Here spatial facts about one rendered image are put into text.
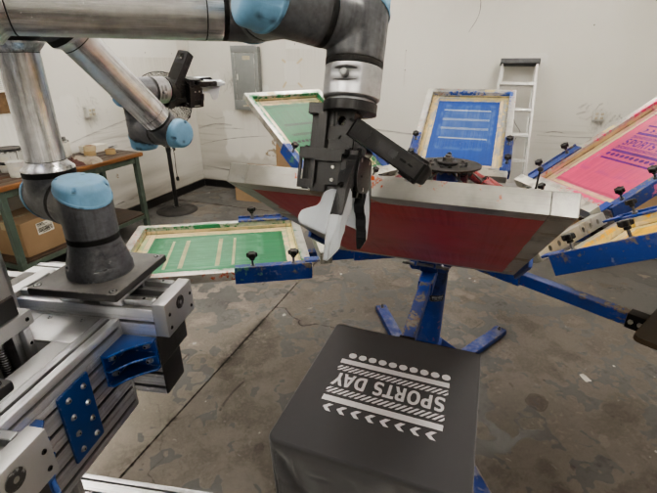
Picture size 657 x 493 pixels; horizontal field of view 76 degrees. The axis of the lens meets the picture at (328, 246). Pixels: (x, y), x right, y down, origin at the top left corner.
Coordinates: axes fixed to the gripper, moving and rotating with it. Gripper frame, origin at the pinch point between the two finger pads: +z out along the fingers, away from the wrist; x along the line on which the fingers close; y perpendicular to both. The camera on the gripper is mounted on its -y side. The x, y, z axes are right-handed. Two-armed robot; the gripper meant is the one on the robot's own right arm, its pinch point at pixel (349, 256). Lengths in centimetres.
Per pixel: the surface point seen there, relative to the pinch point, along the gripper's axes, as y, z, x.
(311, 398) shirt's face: 17, 44, -41
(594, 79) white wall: -110, -146, -453
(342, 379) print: 12, 41, -50
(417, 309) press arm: 0, 31, -96
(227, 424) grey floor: 91, 117, -126
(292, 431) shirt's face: 17, 47, -30
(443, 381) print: -13, 39, -58
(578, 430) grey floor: -80, 100, -182
